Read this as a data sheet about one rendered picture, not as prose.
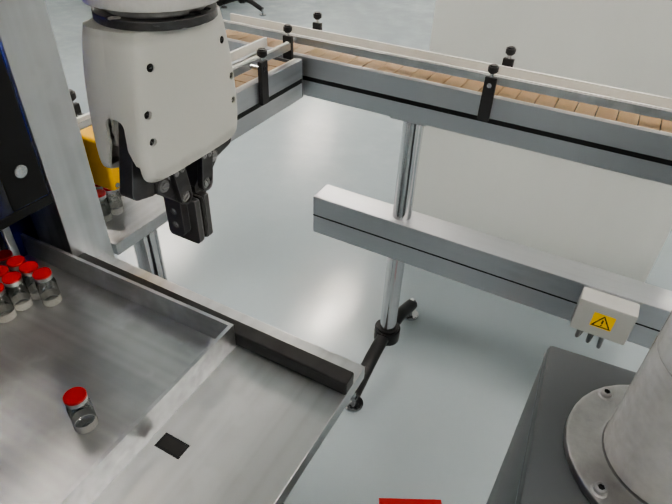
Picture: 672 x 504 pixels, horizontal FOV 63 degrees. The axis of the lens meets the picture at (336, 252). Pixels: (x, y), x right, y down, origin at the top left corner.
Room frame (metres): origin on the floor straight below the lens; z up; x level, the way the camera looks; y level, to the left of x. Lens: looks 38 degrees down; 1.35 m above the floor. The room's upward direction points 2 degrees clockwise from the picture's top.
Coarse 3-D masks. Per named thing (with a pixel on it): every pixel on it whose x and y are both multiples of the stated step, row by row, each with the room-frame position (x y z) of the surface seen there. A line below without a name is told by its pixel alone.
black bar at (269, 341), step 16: (80, 256) 0.55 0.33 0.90; (128, 272) 0.52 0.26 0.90; (160, 288) 0.49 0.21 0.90; (192, 304) 0.47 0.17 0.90; (224, 320) 0.44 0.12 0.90; (240, 336) 0.42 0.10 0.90; (256, 336) 0.42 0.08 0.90; (272, 336) 0.42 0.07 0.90; (256, 352) 0.41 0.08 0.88; (272, 352) 0.40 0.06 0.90; (288, 352) 0.40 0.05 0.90; (304, 352) 0.40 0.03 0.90; (288, 368) 0.39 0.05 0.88; (304, 368) 0.38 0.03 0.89; (320, 368) 0.38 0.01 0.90; (336, 368) 0.38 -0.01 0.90; (336, 384) 0.36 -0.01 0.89; (352, 384) 0.37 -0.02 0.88
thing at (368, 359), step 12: (408, 300) 1.39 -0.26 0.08; (408, 312) 1.32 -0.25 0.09; (396, 324) 1.21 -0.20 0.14; (384, 336) 1.17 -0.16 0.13; (396, 336) 1.18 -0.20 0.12; (372, 348) 1.12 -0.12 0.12; (372, 360) 1.09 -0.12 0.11; (360, 384) 1.02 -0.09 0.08; (348, 408) 0.99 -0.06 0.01; (360, 408) 0.99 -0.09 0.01
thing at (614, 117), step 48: (336, 48) 1.26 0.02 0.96; (384, 48) 1.28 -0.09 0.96; (336, 96) 1.23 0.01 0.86; (384, 96) 1.17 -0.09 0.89; (432, 96) 1.12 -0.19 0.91; (480, 96) 1.08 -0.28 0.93; (528, 96) 1.09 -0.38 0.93; (576, 96) 1.02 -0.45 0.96; (624, 96) 1.04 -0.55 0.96; (528, 144) 1.02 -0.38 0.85; (576, 144) 0.98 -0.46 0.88; (624, 144) 0.95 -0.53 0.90
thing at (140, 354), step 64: (64, 256) 0.53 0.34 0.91; (64, 320) 0.45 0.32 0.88; (128, 320) 0.45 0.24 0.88; (192, 320) 0.44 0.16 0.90; (0, 384) 0.35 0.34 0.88; (64, 384) 0.36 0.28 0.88; (128, 384) 0.36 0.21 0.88; (192, 384) 0.36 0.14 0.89; (0, 448) 0.28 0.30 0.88; (64, 448) 0.29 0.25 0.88; (128, 448) 0.28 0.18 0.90
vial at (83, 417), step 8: (88, 400) 0.31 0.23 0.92; (72, 408) 0.30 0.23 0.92; (80, 408) 0.30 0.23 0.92; (88, 408) 0.31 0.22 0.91; (72, 416) 0.30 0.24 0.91; (80, 416) 0.30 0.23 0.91; (88, 416) 0.31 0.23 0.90; (96, 416) 0.31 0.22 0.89; (72, 424) 0.30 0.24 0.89; (80, 424) 0.30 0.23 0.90; (88, 424) 0.30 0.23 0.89; (96, 424) 0.31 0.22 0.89; (80, 432) 0.30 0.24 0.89; (88, 432) 0.30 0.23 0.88
